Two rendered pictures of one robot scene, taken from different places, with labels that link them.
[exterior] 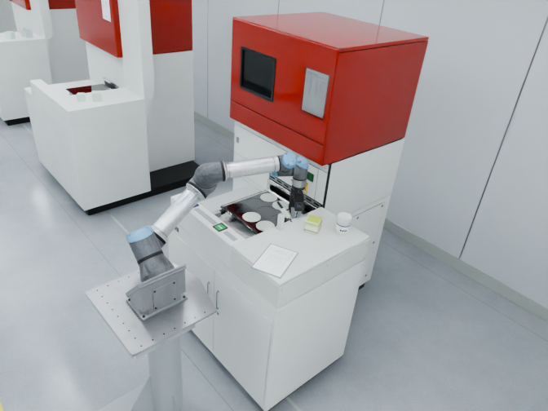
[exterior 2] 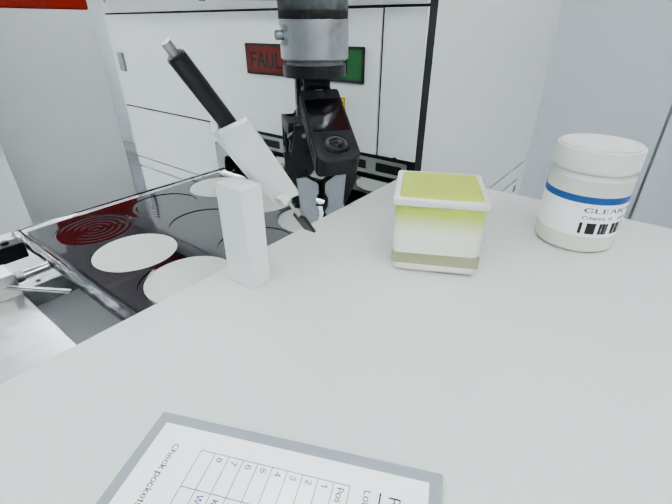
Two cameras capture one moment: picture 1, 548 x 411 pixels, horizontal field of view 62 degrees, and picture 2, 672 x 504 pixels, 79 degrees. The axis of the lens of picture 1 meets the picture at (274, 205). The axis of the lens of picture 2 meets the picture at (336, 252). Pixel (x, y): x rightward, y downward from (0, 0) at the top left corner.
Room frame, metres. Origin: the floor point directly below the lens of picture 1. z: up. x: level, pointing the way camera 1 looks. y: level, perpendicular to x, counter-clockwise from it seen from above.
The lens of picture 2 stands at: (1.60, -0.07, 1.15)
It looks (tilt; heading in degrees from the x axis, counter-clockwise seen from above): 29 degrees down; 352
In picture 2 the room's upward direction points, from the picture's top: straight up
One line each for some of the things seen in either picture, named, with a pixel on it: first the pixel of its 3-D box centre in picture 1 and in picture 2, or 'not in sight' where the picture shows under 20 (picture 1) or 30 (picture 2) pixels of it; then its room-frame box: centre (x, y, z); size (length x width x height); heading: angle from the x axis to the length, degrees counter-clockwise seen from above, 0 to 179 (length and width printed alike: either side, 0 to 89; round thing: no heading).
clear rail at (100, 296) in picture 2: (240, 221); (76, 278); (2.03, 0.17, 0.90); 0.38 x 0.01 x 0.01; 44
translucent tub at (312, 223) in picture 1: (313, 224); (436, 220); (1.91, -0.21, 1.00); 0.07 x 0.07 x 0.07; 71
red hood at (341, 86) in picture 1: (322, 80); not in sight; (2.67, -0.22, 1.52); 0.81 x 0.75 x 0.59; 44
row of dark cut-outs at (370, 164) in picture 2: (293, 190); (297, 148); (2.32, -0.11, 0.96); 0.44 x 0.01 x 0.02; 44
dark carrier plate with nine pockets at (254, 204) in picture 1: (266, 211); (206, 224); (2.15, 0.04, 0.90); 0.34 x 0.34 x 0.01; 44
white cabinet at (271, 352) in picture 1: (256, 292); not in sight; (2.02, 0.06, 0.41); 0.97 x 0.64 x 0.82; 44
